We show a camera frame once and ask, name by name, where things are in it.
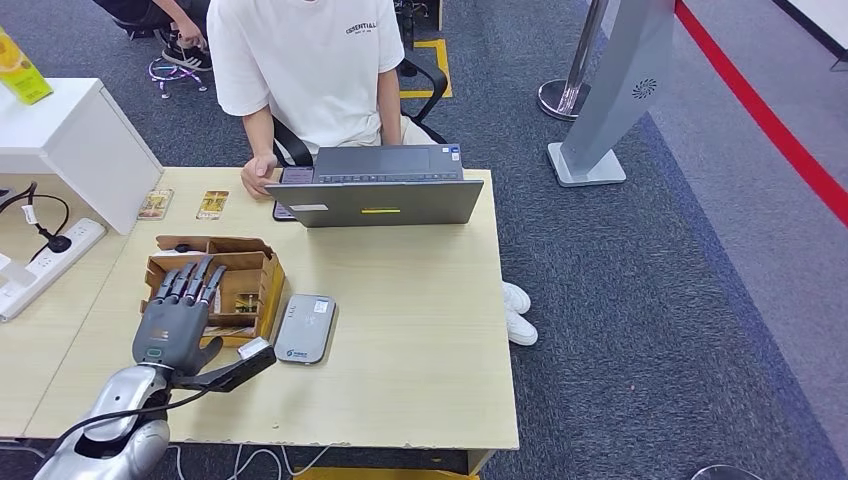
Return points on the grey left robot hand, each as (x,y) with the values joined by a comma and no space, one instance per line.
(172,331)

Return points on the person's right hand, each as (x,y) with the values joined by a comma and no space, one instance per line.
(258,175)

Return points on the gold ID card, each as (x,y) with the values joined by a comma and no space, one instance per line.
(212,204)

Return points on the person's left forearm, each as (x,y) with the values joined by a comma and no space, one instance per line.
(389,106)

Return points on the person's right forearm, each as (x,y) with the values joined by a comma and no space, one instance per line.
(260,132)

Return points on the grey card reader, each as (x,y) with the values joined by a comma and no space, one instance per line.
(305,330)

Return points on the seated background person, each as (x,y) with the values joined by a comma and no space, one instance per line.
(179,16)

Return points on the black smartphone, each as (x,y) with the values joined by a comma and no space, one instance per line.
(298,175)

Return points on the black office chair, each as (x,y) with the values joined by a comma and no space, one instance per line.
(291,147)

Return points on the cardboard divided organizer box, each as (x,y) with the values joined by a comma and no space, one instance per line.
(248,272)

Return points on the grey laptop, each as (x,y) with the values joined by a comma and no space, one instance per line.
(381,206)

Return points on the chrome stool base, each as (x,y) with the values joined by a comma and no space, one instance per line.
(171,75)

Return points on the white power strip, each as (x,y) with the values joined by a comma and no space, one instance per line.
(66,248)

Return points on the white cabinet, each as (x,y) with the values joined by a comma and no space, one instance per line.
(83,142)

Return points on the yellow green carton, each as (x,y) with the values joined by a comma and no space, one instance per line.
(23,73)

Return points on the white shoe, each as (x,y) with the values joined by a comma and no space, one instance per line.
(522,329)
(518,298)

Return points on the grey kiosk stand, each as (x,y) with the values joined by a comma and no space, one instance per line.
(618,86)

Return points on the round chrome base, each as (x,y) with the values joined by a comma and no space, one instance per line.
(725,473)

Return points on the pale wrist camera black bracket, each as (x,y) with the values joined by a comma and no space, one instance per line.
(248,361)

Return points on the chrome stanchion post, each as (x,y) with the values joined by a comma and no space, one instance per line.
(570,89)

